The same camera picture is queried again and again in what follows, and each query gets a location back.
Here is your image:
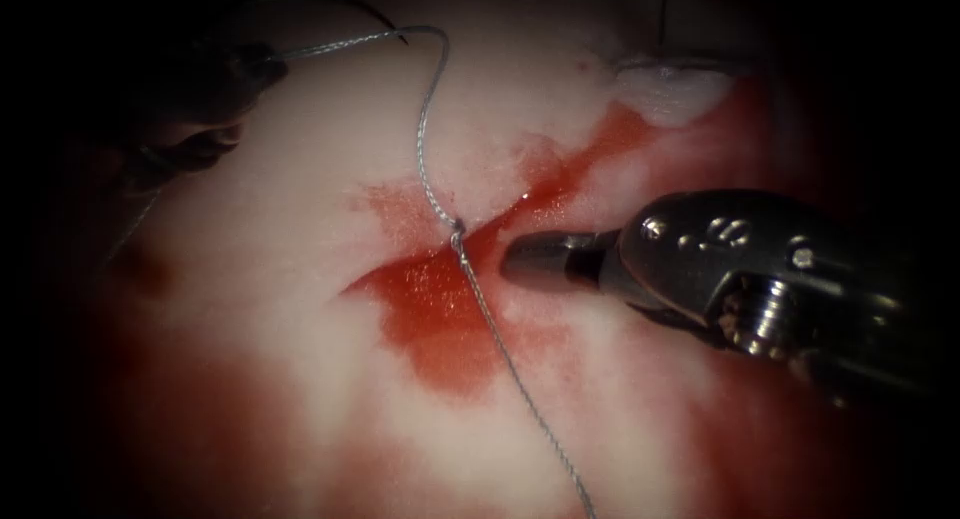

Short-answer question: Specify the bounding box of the left arm needle driver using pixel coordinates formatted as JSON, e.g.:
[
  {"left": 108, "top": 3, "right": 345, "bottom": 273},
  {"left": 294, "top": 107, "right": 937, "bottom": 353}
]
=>
[{"left": 112, "top": 42, "right": 253, "bottom": 198}]

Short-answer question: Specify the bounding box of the left arm needle driver jaw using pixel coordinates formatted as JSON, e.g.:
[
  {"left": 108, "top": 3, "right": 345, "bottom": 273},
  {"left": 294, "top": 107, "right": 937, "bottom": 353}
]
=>
[{"left": 224, "top": 41, "right": 292, "bottom": 90}]

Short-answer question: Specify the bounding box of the right arm needle driver jaw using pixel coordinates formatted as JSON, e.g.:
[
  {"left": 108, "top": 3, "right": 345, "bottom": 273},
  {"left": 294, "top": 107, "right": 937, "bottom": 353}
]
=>
[{"left": 500, "top": 229, "right": 622, "bottom": 293}]

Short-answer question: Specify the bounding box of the right arm needle driver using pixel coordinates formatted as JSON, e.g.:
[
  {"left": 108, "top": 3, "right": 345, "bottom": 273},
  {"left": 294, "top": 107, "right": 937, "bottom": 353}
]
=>
[{"left": 598, "top": 188, "right": 935, "bottom": 364}]

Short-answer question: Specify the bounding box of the blue thread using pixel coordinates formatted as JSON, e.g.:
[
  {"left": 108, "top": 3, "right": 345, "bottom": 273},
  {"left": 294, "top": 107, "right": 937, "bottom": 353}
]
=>
[{"left": 104, "top": 25, "right": 600, "bottom": 519}]

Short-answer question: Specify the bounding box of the tissue pad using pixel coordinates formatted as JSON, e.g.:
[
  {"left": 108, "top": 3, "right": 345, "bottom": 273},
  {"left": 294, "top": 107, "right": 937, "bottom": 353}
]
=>
[{"left": 44, "top": 0, "right": 909, "bottom": 519}]

